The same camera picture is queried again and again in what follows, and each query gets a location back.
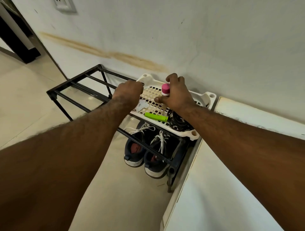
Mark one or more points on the pink capped white bottle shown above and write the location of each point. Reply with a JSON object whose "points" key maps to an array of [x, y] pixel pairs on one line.
{"points": [[165, 88]]}

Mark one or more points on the white wall socket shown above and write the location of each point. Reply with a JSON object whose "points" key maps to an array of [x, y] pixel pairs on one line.
{"points": [[64, 4]]}

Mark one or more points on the person's right forearm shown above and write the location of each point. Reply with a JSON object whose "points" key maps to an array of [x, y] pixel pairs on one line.
{"points": [[257, 162]]}

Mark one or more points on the person's left hand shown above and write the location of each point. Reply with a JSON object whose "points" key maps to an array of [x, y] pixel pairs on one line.
{"points": [[127, 95]]}

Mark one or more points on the person's right hand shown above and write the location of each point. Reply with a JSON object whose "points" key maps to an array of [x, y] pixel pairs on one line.
{"points": [[178, 97]]}

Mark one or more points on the dark sneaker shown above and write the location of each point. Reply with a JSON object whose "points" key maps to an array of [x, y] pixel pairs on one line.
{"points": [[155, 166], [133, 152]]}

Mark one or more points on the green marker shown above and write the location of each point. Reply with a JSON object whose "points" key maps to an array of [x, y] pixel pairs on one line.
{"points": [[156, 116]]}

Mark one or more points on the person's left forearm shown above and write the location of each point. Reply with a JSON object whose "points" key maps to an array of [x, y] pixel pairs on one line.
{"points": [[57, 166]]}

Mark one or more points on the grey shoelace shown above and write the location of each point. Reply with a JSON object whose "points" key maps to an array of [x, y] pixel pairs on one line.
{"points": [[162, 140]]}

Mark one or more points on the black metal rack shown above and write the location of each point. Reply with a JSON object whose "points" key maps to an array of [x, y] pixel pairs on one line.
{"points": [[71, 85]]}

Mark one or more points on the white perforated plastic tray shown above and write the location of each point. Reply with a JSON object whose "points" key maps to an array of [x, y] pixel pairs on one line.
{"points": [[202, 99]]}

